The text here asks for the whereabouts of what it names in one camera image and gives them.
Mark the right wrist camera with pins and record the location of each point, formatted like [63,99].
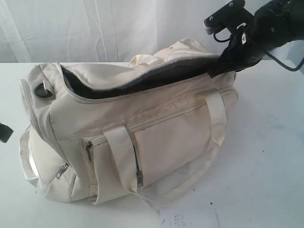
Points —
[230,16]

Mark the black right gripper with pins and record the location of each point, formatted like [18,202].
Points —
[247,47]

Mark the cream white duffel bag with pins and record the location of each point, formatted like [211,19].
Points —
[102,131]

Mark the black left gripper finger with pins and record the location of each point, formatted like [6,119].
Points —
[5,133]

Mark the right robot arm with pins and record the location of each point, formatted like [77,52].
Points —
[272,26]

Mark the paper label with blue print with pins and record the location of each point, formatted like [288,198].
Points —
[188,216]

